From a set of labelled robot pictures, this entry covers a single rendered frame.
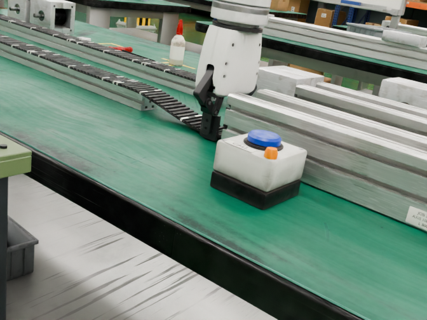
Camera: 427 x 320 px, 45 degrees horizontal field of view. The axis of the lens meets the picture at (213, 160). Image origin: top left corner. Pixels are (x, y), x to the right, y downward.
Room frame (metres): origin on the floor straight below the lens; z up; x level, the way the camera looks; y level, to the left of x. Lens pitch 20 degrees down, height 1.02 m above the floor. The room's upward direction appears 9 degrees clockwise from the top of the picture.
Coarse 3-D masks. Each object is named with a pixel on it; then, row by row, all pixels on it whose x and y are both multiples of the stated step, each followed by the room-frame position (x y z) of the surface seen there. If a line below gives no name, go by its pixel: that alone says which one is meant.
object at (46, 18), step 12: (36, 0) 1.58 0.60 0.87; (48, 0) 1.57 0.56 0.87; (60, 0) 1.63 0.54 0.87; (36, 12) 1.58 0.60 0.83; (48, 12) 1.55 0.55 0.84; (60, 12) 1.60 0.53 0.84; (72, 12) 1.61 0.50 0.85; (36, 24) 1.58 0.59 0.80; (48, 24) 1.55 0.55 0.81; (60, 24) 1.61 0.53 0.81; (72, 24) 1.61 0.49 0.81
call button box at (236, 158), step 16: (224, 144) 0.57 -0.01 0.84; (240, 144) 0.57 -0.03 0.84; (256, 144) 0.57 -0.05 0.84; (288, 144) 0.60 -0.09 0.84; (224, 160) 0.56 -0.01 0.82; (240, 160) 0.55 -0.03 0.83; (256, 160) 0.54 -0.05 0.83; (272, 160) 0.53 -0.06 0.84; (288, 160) 0.55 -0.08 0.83; (304, 160) 0.59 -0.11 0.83; (224, 176) 0.56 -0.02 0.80; (240, 176) 0.55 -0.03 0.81; (256, 176) 0.54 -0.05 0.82; (272, 176) 0.53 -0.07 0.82; (288, 176) 0.56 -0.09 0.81; (240, 192) 0.55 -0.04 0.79; (256, 192) 0.53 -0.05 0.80; (272, 192) 0.54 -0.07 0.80; (288, 192) 0.57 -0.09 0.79
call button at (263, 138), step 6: (252, 132) 0.58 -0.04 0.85; (258, 132) 0.58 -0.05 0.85; (264, 132) 0.59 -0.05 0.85; (270, 132) 0.59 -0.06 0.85; (252, 138) 0.57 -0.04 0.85; (258, 138) 0.57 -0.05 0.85; (264, 138) 0.57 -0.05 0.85; (270, 138) 0.57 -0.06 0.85; (276, 138) 0.57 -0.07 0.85; (258, 144) 0.56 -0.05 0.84; (264, 144) 0.56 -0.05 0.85; (270, 144) 0.56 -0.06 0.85; (276, 144) 0.57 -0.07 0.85
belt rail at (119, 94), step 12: (0, 48) 1.14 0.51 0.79; (12, 48) 1.10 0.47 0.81; (24, 60) 1.07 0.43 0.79; (36, 60) 1.05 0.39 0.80; (48, 72) 1.02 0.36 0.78; (60, 72) 1.01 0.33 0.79; (72, 72) 0.98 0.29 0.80; (84, 84) 0.95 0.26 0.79; (96, 84) 0.94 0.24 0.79; (108, 84) 0.91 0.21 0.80; (108, 96) 0.91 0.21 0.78; (120, 96) 0.89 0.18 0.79; (132, 96) 0.88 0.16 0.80; (144, 108) 0.87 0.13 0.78; (156, 108) 0.89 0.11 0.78
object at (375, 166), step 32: (256, 96) 0.78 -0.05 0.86; (288, 96) 0.77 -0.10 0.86; (256, 128) 0.68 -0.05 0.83; (288, 128) 0.67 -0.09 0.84; (320, 128) 0.63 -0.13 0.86; (352, 128) 0.63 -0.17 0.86; (384, 128) 0.66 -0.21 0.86; (320, 160) 0.64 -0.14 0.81; (352, 160) 0.60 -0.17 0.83; (384, 160) 0.59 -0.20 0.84; (416, 160) 0.56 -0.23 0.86; (352, 192) 0.59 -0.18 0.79; (384, 192) 0.57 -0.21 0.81; (416, 192) 0.55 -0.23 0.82; (416, 224) 0.54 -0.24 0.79
